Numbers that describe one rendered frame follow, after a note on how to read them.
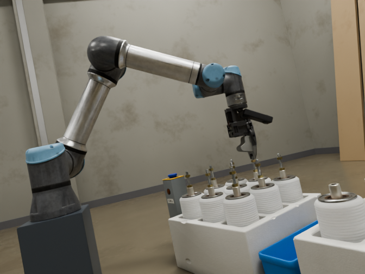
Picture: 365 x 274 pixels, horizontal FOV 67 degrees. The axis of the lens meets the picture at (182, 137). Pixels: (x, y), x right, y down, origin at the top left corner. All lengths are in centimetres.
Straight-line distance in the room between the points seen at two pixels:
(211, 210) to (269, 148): 294
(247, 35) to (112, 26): 176
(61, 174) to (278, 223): 68
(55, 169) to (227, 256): 58
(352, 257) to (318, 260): 7
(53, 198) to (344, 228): 77
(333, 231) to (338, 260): 5
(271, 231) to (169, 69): 58
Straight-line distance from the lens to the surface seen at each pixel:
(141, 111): 335
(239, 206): 82
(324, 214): 66
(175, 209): 118
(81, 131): 107
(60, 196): 94
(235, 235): 80
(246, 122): 107
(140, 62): 95
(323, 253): 66
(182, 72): 93
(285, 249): 87
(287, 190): 99
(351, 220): 66
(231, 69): 109
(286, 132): 395
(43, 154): 95
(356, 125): 300
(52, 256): 95
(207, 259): 95
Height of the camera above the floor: 42
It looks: 3 degrees up
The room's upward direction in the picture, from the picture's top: 12 degrees counter-clockwise
